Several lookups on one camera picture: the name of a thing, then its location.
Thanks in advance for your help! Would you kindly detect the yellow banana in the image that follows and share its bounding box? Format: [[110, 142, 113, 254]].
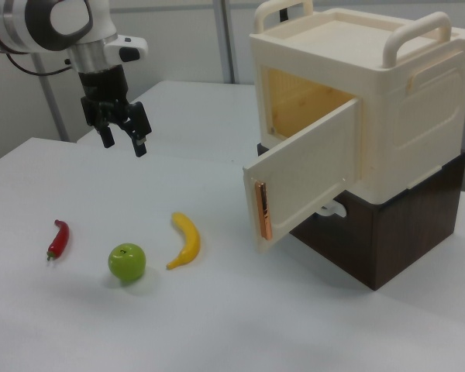
[[166, 211, 202, 271]]

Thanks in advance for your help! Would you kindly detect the green apple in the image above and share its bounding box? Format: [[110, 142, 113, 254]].
[[107, 243, 146, 282]]

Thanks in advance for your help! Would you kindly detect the white drawer handle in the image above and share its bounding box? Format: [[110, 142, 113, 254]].
[[315, 200, 348, 219]]

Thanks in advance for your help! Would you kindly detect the cream cabinet carry handle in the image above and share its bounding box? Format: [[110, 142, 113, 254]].
[[253, 0, 315, 33], [383, 11, 452, 67]]

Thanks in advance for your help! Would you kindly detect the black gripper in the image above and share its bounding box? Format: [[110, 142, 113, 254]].
[[78, 64, 153, 158]]

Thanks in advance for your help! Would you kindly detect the cream wooden box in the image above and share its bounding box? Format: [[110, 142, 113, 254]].
[[249, 7, 465, 205]]

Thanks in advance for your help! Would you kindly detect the red chili pepper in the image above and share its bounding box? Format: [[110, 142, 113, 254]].
[[46, 219, 71, 262]]

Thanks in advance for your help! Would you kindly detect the copper door handle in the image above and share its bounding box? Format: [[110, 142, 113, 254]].
[[253, 180, 274, 242]]

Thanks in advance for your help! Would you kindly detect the cream cabinet door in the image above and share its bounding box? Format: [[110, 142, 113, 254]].
[[242, 96, 363, 255]]

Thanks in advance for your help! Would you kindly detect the dark brown drawer box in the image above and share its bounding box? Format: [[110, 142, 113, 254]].
[[255, 142, 465, 292]]

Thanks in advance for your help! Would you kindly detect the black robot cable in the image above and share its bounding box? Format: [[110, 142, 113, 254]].
[[5, 52, 73, 78]]

